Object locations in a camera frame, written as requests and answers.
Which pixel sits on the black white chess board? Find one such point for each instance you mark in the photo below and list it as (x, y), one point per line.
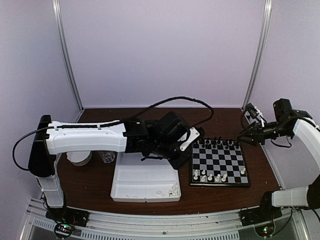
(218, 161)

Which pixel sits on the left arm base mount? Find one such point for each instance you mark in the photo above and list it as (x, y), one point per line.
(67, 220)

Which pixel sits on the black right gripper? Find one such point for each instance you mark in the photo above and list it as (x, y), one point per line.
(257, 134)

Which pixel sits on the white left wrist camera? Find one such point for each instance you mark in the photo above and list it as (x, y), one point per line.
(189, 137)

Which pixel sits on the front aluminium rail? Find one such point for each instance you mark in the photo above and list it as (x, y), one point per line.
(206, 226)

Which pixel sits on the white scalloped bowl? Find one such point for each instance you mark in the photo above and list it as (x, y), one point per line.
(79, 158)

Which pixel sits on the aluminium frame post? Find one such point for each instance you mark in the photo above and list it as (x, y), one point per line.
(264, 31)
(65, 53)

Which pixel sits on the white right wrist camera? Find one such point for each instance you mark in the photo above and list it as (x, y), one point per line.
(255, 113)

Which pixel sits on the white plastic compartment tray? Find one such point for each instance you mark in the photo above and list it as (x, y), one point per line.
(131, 170)

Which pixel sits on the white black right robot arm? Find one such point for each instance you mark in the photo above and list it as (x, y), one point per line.
(307, 197)

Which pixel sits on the right aluminium frame post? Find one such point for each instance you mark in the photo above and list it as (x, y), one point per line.
(264, 31)

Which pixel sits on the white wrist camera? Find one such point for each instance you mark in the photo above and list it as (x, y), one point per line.
(189, 137)
(255, 113)

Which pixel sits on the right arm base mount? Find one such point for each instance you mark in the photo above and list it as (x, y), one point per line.
(262, 221)

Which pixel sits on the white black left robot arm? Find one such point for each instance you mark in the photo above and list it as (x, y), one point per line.
(52, 138)

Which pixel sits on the left aluminium frame post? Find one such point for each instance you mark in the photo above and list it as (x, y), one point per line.
(65, 53)

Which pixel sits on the row of black chess pieces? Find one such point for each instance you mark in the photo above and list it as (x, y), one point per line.
(217, 143)

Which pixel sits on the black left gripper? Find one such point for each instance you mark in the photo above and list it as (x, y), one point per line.
(177, 163)

